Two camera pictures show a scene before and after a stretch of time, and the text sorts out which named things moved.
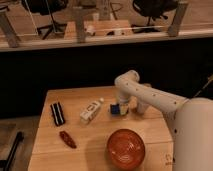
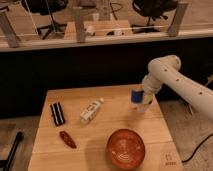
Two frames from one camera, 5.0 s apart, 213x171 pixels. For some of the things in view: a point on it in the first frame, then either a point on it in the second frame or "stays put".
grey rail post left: [9, 29] stays put
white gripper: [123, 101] -> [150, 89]
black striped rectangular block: [57, 113] stays put
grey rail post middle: [80, 25] stays put
